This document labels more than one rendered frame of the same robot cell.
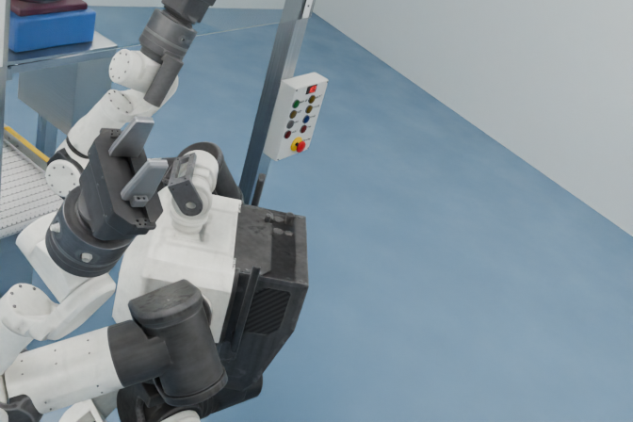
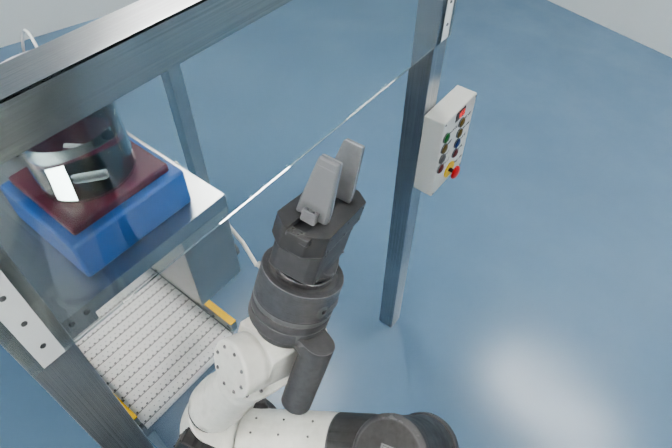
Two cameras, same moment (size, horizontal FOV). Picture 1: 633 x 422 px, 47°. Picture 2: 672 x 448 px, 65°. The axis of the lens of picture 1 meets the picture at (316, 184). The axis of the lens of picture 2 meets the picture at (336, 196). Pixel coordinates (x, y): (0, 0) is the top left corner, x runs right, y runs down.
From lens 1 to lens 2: 102 cm
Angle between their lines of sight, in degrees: 18
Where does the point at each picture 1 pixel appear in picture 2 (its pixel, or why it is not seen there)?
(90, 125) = (214, 411)
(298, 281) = not seen: outside the picture
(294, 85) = (441, 118)
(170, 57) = (309, 353)
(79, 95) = (196, 267)
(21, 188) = (170, 335)
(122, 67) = (235, 375)
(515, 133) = (620, 14)
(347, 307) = (505, 262)
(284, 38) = (421, 68)
